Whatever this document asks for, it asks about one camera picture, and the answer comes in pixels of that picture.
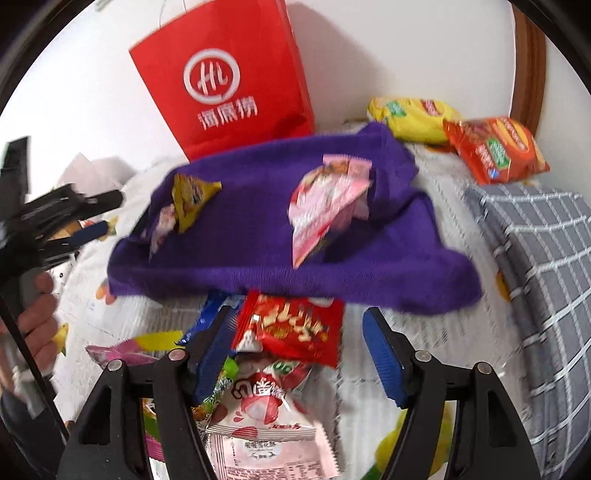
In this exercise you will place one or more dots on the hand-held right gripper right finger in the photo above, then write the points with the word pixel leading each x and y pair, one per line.
pixel 385 357

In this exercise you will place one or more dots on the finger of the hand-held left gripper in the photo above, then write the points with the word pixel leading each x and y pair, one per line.
pixel 92 199
pixel 92 233

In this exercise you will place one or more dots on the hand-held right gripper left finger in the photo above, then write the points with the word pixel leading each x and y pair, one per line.
pixel 210 369

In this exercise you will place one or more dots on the green triangular snack packet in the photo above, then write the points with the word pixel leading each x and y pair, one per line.
pixel 221 383

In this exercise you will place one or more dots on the blue snack packet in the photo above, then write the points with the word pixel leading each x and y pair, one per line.
pixel 205 318

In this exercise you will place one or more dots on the strawberry print white snack packet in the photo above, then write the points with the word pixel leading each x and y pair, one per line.
pixel 258 415

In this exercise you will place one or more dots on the small white pink snack packet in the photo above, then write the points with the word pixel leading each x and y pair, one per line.
pixel 161 230

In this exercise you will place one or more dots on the red snack packet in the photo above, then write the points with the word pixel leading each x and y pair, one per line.
pixel 286 332

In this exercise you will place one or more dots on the pink purple snack packet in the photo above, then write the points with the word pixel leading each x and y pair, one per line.
pixel 120 353

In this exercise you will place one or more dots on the yellow triangular snack packet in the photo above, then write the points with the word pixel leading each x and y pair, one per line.
pixel 191 198

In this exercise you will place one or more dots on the purple towel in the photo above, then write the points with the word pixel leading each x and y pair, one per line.
pixel 258 240

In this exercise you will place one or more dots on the person's left forearm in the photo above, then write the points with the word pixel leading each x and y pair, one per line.
pixel 27 443

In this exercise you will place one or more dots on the person's left hand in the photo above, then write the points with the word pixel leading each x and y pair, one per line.
pixel 39 323

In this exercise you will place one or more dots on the white plastic shopping bag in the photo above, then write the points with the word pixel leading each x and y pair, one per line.
pixel 101 168

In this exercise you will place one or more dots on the fruit print tablecloth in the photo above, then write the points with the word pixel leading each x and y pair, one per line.
pixel 438 332

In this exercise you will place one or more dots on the grey checked cloth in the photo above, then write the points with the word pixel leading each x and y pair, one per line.
pixel 545 277

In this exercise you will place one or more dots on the red paper bag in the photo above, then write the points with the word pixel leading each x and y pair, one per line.
pixel 221 55

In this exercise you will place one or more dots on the orange chips bag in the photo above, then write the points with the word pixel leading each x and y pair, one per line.
pixel 494 152

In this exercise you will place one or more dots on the yellow chips bag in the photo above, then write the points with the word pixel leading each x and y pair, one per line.
pixel 406 120

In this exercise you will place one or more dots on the brown wooden door frame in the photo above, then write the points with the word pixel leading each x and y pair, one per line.
pixel 528 69

